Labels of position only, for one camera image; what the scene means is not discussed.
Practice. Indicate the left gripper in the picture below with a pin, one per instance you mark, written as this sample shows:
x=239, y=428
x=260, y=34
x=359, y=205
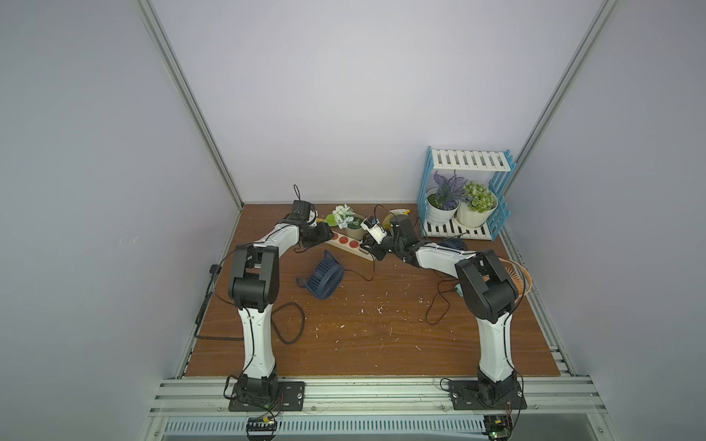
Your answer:
x=324, y=231

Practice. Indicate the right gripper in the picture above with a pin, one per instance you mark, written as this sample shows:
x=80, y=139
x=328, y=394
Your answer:
x=378, y=247

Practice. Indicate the beige red power strip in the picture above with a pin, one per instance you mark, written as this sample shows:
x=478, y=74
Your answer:
x=350, y=245

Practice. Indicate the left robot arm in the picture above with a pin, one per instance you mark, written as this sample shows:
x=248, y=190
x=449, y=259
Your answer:
x=255, y=279

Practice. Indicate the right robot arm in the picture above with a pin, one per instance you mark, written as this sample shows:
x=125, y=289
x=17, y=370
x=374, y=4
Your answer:
x=488, y=290

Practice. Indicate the dark blue desk fan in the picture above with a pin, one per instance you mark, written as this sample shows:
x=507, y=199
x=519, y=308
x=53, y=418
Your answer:
x=325, y=278

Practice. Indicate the orange desk fan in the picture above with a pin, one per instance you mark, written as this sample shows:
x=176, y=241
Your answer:
x=520, y=276

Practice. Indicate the beige pot white flowers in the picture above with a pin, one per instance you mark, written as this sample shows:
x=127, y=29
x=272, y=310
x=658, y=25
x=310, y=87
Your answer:
x=347, y=220

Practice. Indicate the white pot lavender plant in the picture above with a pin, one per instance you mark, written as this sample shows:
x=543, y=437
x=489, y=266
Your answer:
x=444, y=200

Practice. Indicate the white pot green plant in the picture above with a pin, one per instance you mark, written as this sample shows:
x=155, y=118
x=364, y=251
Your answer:
x=476, y=205

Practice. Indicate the blue white plant shelf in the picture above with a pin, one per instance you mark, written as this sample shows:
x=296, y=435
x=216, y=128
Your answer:
x=490, y=168

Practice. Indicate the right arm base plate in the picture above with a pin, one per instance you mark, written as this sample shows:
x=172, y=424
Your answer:
x=475, y=395

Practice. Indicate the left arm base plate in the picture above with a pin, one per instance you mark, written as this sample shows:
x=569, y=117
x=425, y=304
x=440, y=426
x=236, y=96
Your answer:
x=267, y=396

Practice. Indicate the aluminium rail frame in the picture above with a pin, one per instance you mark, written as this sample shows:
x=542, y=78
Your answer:
x=561, y=408

